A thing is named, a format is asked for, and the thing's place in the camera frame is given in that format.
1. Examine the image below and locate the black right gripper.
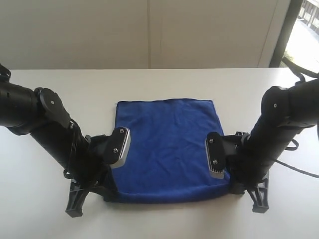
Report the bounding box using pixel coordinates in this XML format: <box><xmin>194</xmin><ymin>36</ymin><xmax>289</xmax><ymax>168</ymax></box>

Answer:
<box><xmin>223</xmin><ymin>132</ymin><xmax>274</xmax><ymax>214</ymax></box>

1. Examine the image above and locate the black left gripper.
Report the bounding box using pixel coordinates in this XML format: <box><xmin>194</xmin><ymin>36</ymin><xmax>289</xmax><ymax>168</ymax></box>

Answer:
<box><xmin>63</xmin><ymin>134</ymin><xmax>118</xmax><ymax>217</ymax></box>

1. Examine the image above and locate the blue towel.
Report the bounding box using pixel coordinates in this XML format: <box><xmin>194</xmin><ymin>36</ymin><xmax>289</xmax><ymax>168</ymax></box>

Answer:
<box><xmin>112</xmin><ymin>98</ymin><xmax>229</xmax><ymax>204</ymax></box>

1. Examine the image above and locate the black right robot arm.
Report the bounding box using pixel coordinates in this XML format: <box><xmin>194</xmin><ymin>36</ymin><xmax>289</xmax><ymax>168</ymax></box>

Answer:
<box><xmin>223</xmin><ymin>79</ymin><xmax>319</xmax><ymax>213</ymax></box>

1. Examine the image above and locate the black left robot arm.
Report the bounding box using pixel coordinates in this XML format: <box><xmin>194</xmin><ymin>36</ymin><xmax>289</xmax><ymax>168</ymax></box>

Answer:
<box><xmin>0</xmin><ymin>66</ymin><xmax>118</xmax><ymax>218</ymax></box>

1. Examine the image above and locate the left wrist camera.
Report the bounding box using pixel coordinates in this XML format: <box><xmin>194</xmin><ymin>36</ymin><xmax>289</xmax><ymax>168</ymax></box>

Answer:
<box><xmin>104</xmin><ymin>127</ymin><xmax>131</xmax><ymax>168</ymax></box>

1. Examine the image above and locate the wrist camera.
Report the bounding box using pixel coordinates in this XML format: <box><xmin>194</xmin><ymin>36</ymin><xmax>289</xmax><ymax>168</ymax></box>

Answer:
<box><xmin>205</xmin><ymin>132</ymin><xmax>226</xmax><ymax>179</ymax></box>
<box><xmin>104</xmin><ymin>127</ymin><xmax>131</xmax><ymax>168</ymax></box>

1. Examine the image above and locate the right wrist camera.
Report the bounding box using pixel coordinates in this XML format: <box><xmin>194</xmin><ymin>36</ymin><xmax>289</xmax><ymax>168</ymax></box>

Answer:
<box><xmin>205</xmin><ymin>132</ymin><xmax>226</xmax><ymax>179</ymax></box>

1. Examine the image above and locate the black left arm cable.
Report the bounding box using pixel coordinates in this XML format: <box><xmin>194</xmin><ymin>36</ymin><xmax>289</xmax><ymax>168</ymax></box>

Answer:
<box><xmin>62</xmin><ymin>119</ymin><xmax>85</xmax><ymax>179</ymax></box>

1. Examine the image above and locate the dark window frame post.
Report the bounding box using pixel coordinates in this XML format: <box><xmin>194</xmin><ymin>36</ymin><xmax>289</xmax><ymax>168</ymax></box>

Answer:
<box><xmin>269</xmin><ymin>0</ymin><xmax>303</xmax><ymax>68</ymax></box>

